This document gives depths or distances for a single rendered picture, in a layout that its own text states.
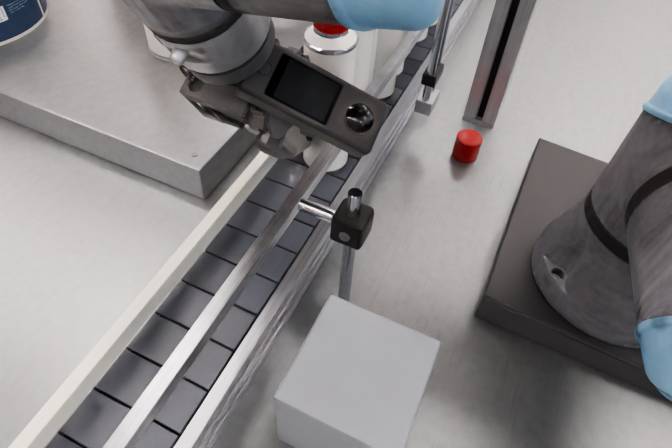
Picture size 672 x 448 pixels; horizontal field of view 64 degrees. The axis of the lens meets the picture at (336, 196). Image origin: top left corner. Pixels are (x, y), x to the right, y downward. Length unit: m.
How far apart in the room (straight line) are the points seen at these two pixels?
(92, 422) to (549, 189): 0.53
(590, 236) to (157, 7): 0.40
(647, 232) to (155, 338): 0.39
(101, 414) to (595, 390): 0.43
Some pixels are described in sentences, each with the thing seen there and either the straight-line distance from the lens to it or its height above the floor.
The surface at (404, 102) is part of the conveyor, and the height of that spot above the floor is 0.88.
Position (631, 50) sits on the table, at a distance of 1.07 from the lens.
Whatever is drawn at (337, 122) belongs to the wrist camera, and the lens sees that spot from 0.41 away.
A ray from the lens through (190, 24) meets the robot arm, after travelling 0.33.
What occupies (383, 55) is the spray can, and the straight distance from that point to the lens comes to 0.67.
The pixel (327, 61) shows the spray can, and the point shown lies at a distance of 0.51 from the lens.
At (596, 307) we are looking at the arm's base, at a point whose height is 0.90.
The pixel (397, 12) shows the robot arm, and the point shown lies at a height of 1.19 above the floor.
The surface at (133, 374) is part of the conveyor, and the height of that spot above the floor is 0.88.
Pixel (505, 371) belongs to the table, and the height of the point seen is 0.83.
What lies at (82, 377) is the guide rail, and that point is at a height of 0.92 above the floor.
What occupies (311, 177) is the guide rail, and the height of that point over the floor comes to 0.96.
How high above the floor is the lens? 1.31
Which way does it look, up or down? 47 degrees down
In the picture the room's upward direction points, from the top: 4 degrees clockwise
